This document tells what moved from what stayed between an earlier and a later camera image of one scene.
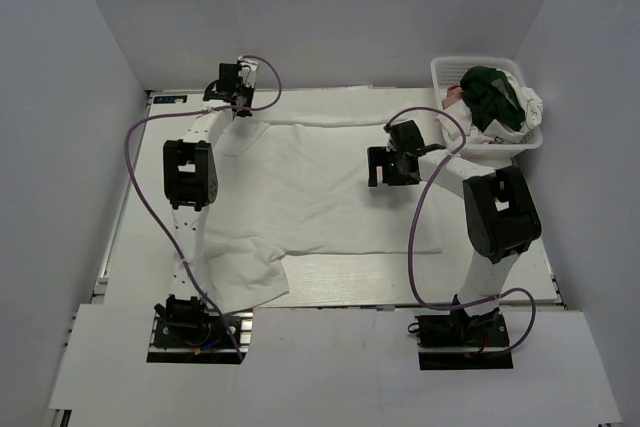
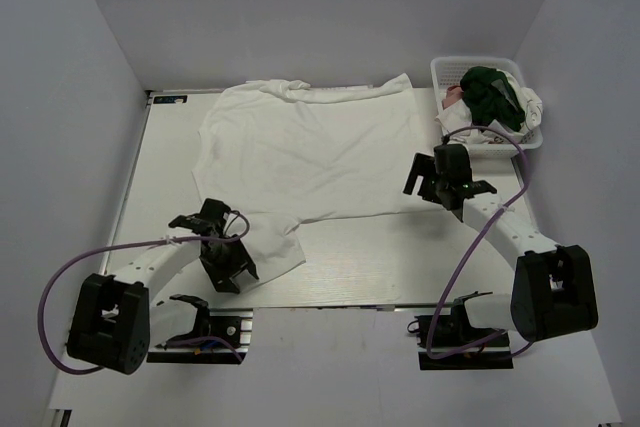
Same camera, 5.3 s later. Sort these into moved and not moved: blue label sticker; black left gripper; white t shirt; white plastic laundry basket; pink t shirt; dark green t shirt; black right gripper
Moved: black right gripper; white t shirt; black left gripper
Not moved: blue label sticker; white plastic laundry basket; dark green t shirt; pink t shirt
